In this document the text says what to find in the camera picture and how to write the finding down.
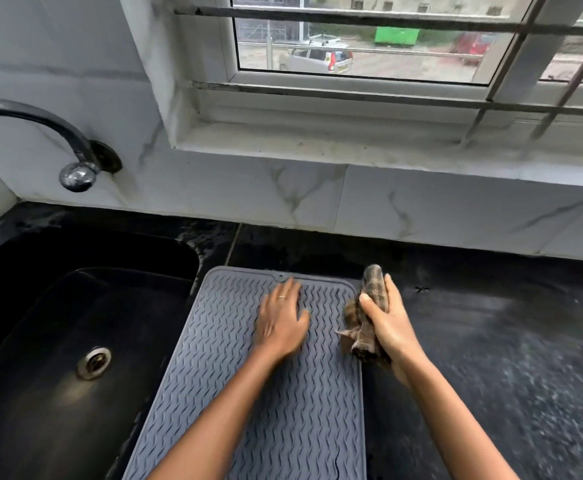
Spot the green container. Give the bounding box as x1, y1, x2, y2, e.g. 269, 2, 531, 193
374, 26, 420, 47

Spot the dark metal window grille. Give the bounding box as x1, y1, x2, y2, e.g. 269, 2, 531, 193
173, 0, 583, 141

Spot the steel sink drain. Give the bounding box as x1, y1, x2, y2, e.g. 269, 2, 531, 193
76, 347, 112, 381

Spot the person's left forearm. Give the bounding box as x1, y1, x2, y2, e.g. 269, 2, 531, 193
146, 345, 297, 480

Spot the red car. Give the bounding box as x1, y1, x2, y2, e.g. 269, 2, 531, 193
451, 32, 497, 64

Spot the person's right hand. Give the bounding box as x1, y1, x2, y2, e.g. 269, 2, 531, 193
360, 274, 425, 381

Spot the brown checked cleaning cloth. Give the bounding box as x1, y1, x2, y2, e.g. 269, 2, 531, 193
335, 264, 393, 365

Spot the grey silicone drying mat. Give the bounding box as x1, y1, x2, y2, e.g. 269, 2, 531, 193
121, 266, 367, 480

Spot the silver car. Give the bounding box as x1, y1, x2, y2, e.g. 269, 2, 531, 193
277, 35, 355, 75

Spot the white marble window sill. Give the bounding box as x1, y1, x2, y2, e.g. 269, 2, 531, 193
174, 117, 583, 189

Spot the person's left hand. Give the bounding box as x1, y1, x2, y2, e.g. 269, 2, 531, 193
254, 282, 312, 362

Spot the metal outdoor railing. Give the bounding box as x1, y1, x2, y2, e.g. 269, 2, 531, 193
238, 36, 483, 70

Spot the chrome wall faucet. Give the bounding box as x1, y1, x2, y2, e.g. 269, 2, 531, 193
0, 97, 123, 193

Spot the black stone sink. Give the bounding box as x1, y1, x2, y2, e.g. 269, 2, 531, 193
0, 229, 200, 480

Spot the person's right forearm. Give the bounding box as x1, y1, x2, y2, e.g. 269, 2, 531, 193
394, 356, 521, 480

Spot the white window frame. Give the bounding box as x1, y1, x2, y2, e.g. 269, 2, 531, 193
170, 0, 583, 145

